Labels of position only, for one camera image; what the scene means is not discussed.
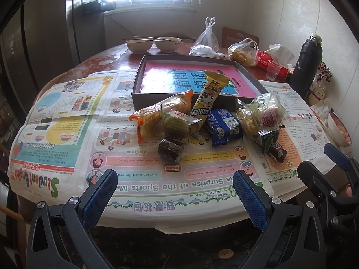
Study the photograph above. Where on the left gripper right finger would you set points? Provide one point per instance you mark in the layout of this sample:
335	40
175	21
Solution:
254	199

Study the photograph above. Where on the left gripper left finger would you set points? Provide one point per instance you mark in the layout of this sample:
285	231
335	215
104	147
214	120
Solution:
96	197

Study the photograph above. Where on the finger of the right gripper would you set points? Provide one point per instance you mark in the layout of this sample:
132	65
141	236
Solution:
341	160
315	179

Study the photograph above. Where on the snickers chocolate bar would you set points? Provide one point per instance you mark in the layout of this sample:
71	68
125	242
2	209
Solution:
277	152

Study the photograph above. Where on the pink pastry clear bag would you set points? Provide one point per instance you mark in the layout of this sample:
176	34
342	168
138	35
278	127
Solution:
268	113

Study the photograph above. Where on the blue cookie packet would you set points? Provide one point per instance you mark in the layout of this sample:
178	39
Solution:
223	127

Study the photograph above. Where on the brown silver candy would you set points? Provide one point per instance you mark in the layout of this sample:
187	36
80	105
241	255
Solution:
170	149

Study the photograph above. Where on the orange egg rolls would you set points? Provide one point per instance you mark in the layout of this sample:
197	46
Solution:
148	118

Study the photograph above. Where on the green pastry clear wrapper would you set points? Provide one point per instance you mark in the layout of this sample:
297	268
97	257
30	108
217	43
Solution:
177	125

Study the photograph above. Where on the yellow panda snack bar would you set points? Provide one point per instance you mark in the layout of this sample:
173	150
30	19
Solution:
215	82

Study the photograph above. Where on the dark green pea packet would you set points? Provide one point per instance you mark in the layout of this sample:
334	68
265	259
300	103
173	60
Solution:
268	140

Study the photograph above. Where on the plastic bag of fried snacks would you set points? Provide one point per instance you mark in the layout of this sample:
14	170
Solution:
244	52

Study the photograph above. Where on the person's right hand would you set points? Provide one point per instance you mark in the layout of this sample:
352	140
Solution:
349	191

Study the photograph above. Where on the white cat figurine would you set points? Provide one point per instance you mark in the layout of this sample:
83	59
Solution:
317	93

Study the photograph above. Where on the colourful student newspaper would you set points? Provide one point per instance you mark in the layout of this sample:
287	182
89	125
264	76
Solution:
79	129

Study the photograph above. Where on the black thermos bottle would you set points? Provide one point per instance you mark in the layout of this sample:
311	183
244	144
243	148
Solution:
307	65

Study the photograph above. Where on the dark cardboard box tray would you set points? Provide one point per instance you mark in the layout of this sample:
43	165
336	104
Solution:
143	100

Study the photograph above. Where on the clear plastic cup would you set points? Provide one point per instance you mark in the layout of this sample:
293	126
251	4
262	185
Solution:
273	70

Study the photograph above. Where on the red tissue pack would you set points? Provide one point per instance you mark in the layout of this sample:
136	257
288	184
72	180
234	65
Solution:
278	54

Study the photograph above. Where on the crumpled clear plastic bag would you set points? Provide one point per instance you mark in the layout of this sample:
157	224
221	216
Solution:
207	51

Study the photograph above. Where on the wooden chair back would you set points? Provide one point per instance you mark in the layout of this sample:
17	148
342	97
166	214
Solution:
230	36

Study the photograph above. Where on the left white ceramic bowl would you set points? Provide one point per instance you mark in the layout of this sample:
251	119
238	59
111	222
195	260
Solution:
139	46

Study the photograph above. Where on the white ceramic bowl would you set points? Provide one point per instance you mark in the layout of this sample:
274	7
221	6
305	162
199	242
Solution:
139	46
168	44

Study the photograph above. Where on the wooden chopsticks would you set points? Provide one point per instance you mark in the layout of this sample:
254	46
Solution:
149	39

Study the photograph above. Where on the tied clear plastic bag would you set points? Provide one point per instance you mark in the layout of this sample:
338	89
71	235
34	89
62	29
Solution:
208	38

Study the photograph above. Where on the right white ceramic bowl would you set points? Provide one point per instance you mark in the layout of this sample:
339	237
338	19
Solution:
168	44

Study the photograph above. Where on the dark refrigerator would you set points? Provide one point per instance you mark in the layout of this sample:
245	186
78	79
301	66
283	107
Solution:
45	38

